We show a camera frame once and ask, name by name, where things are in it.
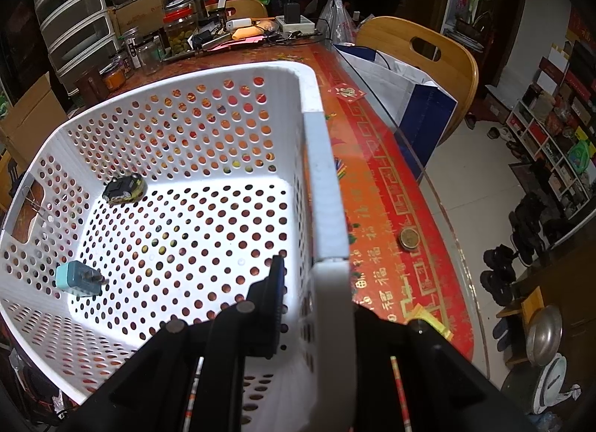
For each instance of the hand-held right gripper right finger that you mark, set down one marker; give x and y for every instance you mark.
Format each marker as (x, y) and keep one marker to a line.
(372, 357)

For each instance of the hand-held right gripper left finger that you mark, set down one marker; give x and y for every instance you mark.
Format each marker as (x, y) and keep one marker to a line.
(260, 315)

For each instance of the white perforated plastic basket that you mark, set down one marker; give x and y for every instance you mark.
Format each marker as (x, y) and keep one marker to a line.
(321, 180)

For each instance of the round brass tin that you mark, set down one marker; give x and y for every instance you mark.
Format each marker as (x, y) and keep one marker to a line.
(409, 239)

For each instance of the row of black shoes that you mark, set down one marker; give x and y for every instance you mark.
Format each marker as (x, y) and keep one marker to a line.
(498, 259)

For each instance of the metal pot lid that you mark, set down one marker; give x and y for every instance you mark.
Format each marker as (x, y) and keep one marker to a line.
(542, 334)

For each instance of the red floral tablecloth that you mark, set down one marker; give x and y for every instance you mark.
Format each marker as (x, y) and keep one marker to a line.
(386, 171)

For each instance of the yellow and black toy car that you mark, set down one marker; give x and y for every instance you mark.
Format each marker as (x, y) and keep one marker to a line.
(123, 187)

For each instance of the teal plug adapter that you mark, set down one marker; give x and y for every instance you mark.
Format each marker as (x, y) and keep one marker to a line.
(72, 278)

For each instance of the red diamond paper sticker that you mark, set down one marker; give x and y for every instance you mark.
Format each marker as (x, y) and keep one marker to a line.
(347, 93)

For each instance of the white and blue paper bag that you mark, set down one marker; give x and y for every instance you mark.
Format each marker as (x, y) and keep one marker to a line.
(428, 111)

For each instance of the white cube shelf unit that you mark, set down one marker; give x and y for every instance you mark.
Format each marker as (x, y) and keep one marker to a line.
(535, 134)

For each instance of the jar with orange contents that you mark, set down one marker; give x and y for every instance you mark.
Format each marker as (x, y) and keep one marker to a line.
(114, 80)

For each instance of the empty glass jar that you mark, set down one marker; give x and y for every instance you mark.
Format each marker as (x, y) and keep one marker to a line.
(149, 57)

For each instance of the orange pouch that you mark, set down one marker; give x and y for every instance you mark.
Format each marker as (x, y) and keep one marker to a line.
(247, 31)

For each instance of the brown mug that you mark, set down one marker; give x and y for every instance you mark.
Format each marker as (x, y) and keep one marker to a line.
(91, 85)

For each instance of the small dark carton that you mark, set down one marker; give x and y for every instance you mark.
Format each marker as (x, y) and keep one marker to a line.
(132, 54)

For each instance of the white power strip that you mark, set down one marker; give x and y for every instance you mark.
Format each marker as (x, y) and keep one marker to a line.
(302, 25)

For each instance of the glass jar of olives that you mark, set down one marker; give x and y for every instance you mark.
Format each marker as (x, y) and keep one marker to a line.
(179, 34)

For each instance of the black charger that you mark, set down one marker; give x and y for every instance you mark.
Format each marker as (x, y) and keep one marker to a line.
(293, 12)

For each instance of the cardboard box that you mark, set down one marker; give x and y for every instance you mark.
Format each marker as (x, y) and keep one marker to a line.
(28, 115)
(139, 10)

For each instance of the clear plastic bag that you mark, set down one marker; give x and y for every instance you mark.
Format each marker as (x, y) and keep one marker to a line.
(337, 17)

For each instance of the potted plant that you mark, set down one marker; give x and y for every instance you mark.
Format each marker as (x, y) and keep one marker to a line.
(470, 27)

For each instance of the plastic drawer unit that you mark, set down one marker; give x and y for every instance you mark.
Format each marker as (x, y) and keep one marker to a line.
(74, 17)

